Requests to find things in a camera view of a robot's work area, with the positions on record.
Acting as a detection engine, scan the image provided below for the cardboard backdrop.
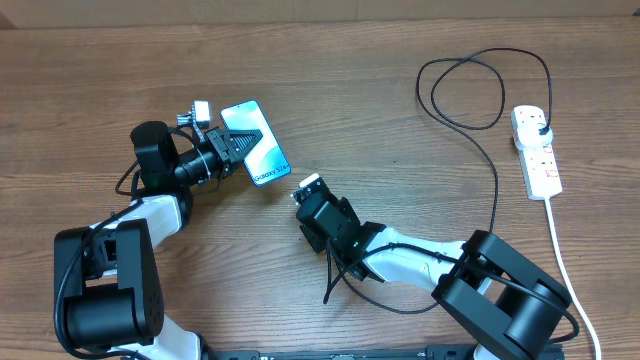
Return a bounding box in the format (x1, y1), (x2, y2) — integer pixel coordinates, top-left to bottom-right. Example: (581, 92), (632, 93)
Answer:
(1, 0), (639, 30)

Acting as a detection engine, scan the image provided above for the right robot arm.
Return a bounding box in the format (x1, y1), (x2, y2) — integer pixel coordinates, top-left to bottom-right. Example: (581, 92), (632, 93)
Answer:
(292, 174), (579, 359)

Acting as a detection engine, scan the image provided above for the white charger plug adapter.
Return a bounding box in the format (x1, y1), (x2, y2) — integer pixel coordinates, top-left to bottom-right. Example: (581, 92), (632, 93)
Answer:
(514, 123), (553, 151)

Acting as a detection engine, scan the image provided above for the white power strip cord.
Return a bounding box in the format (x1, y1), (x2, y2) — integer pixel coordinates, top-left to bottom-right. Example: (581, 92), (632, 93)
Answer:
(543, 197), (603, 360)

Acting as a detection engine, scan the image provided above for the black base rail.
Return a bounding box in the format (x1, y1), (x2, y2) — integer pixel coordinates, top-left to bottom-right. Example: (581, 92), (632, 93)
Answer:
(198, 344), (476, 360)

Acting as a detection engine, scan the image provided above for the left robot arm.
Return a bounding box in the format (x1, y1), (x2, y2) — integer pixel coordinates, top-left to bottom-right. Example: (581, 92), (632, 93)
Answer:
(53, 121), (264, 359)

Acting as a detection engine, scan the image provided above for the black USB charging cable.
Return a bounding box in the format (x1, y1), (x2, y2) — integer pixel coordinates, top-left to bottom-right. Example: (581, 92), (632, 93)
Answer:
(322, 47), (554, 316)

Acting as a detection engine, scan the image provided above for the white power strip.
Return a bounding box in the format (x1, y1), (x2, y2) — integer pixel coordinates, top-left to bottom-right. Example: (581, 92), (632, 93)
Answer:
(510, 105), (562, 200)

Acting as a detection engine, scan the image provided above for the Samsung Galaxy smartphone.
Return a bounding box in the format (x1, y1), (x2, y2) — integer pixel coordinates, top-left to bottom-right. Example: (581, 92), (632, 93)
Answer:
(219, 99), (293, 188)

